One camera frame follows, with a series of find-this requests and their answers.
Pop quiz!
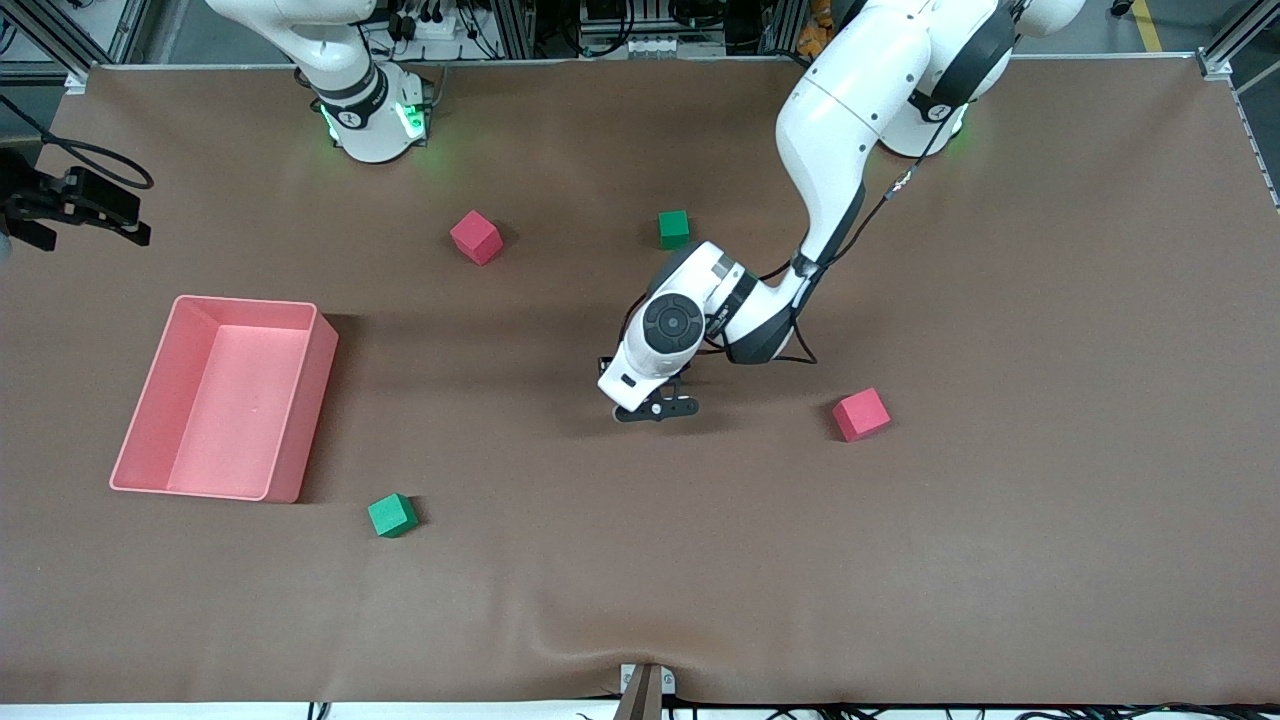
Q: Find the white power strip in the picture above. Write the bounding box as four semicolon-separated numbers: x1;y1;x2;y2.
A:
395;8;471;41

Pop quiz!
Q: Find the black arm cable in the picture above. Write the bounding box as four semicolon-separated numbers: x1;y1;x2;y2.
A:
0;93;154;191
700;110;946;366

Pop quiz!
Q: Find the pink plastic bin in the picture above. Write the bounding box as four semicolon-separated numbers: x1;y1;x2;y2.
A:
108;295;340;504

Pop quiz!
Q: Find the black electronics rack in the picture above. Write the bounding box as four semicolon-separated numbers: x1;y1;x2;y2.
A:
578;0;731;59

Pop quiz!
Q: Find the brown table mat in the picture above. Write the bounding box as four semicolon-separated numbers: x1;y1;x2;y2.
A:
0;55;1280;707

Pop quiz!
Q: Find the aluminium frame profile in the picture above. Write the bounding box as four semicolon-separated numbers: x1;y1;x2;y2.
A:
1197;0;1280;83
0;0;151;96

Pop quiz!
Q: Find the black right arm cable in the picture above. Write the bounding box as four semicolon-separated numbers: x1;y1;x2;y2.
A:
0;93;154;191

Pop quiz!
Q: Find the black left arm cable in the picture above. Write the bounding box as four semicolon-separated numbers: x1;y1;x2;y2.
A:
700;110;946;366

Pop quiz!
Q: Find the silver camera pole bracket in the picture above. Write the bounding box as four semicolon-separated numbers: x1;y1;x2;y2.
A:
618;662;677;720

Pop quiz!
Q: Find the orange objects heap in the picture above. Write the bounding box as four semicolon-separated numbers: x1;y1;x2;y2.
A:
797;0;837;58

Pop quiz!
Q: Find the pink foam cube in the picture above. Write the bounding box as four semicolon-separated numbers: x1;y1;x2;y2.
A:
832;388;892;443
449;210;504;267

